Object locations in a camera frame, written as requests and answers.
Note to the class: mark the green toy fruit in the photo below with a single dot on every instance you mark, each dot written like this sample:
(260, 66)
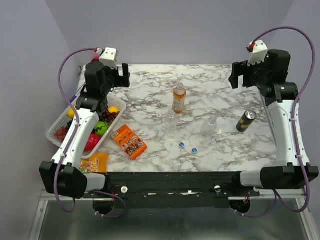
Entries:
(101, 128)

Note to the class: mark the black blue grape bunch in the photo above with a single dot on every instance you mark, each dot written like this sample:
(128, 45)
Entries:
(69, 125)

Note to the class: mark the purple white box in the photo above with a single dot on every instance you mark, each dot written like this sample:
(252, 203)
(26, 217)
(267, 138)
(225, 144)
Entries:
(77, 94)

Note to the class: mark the light red grape bunch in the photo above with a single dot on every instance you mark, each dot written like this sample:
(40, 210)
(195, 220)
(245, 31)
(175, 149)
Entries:
(61, 133)

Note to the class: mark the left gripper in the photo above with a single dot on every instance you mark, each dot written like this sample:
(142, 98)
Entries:
(121, 81)

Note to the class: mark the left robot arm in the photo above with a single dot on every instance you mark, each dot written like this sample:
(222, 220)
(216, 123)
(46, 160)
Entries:
(61, 175)

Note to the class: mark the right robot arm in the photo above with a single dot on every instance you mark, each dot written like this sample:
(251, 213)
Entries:
(292, 169)

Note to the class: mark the yellow mango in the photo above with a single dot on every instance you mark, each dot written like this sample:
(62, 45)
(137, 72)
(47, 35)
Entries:
(71, 113)

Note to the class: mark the clear bottle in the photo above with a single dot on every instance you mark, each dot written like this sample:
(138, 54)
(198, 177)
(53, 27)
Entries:
(170, 122)
(208, 130)

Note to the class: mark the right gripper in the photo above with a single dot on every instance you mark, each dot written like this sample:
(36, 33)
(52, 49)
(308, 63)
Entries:
(240, 68)

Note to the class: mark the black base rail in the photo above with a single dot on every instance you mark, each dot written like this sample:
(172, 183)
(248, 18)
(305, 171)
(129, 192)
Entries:
(177, 189)

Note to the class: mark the black can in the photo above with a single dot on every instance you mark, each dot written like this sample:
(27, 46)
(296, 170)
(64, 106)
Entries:
(246, 120)

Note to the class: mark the red apple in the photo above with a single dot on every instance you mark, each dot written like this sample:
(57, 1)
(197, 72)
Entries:
(96, 58)

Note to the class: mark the orange juice bottle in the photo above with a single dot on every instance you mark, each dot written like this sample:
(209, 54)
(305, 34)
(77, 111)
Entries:
(179, 96)

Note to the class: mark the yellow lemon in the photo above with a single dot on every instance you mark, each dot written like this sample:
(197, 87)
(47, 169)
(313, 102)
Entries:
(113, 109)

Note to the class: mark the yellow snack bag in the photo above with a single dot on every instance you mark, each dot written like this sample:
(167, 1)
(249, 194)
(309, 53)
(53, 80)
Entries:
(97, 163)

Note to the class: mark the white plastic basket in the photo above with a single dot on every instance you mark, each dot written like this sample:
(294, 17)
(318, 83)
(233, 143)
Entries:
(64, 119)

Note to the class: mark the orange snack box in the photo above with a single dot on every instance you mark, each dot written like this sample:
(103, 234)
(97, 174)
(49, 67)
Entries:
(131, 144)

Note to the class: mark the dark purple grape bunch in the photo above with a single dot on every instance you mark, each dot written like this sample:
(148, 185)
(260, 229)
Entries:
(108, 117)

